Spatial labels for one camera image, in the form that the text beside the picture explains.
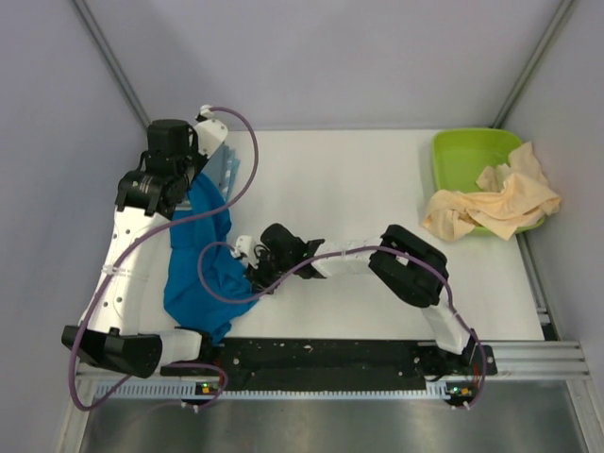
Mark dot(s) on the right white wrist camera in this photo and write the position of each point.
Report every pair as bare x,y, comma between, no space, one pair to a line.
244,248

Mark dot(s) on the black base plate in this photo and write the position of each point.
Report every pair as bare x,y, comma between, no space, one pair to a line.
253,364

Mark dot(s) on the left aluminium corner post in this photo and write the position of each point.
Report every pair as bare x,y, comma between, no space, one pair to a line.
114,66

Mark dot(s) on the peach t shirt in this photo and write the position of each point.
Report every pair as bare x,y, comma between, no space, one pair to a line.
510,196

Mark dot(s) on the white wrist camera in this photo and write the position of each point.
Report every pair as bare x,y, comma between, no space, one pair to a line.
210,131
244,248

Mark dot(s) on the green plastic bin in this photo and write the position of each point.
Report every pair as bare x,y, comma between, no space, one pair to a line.
460,155

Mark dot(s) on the bright blue t shirt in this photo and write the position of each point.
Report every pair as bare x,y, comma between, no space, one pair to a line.
204,290

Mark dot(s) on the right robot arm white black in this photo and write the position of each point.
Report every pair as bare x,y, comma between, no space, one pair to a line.
411,268

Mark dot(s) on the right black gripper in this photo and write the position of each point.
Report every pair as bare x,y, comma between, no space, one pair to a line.
258,276

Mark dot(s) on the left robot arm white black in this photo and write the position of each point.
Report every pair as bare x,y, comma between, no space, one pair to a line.
109,335

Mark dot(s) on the light blue cable duct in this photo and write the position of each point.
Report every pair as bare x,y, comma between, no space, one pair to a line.
194,391

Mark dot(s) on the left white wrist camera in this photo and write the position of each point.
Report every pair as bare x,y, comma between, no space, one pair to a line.
210,131

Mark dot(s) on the aluminium frame rail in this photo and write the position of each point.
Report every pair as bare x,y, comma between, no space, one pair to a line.
515,360

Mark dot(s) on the right aluminium corner post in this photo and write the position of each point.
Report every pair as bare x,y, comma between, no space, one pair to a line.
555,25

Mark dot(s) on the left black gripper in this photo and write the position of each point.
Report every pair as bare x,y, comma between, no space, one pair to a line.
200,159

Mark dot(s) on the aluminium corner post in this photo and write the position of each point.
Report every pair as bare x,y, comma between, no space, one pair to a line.
114,66
555,25

